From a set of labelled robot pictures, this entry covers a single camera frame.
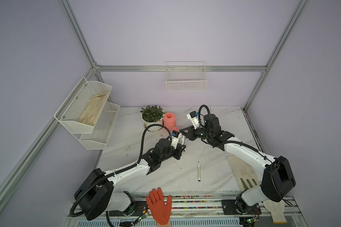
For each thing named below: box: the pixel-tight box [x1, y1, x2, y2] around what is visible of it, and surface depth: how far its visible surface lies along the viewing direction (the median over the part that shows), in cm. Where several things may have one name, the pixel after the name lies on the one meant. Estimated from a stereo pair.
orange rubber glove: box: [145, 187, 172, 226], surface depth 76 cm
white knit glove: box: [262, 199, 288, 224], surface depth 73 cm
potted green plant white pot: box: [140, 104, 166, 132], surface depth 96 cm
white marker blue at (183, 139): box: [180, 134, 186, 146], surface depth 78 cm
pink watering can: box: [162, 112, 179, 133], surface depth 103 cm
